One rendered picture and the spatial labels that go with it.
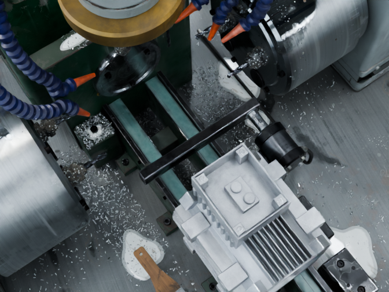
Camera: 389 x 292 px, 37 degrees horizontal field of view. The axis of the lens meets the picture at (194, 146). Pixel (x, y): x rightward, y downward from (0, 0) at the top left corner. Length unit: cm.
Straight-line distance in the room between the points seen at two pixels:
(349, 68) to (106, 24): 69
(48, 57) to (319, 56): 47
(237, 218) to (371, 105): 57
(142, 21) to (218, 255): 39
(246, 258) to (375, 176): 47
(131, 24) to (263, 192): 33
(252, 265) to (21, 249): 36
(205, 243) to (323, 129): 49
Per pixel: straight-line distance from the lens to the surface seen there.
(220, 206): 91
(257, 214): 91
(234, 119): 106
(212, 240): 95
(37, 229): 96
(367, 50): 125
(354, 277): 118
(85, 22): 81
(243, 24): 92
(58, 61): 101
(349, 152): 132
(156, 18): 80
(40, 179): 92
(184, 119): 118
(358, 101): 137
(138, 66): 114
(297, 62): 105
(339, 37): 110
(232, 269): 93
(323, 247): 94
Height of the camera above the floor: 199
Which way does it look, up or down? 68 degrees down
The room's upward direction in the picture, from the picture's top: 3 degrees counter-clockwise
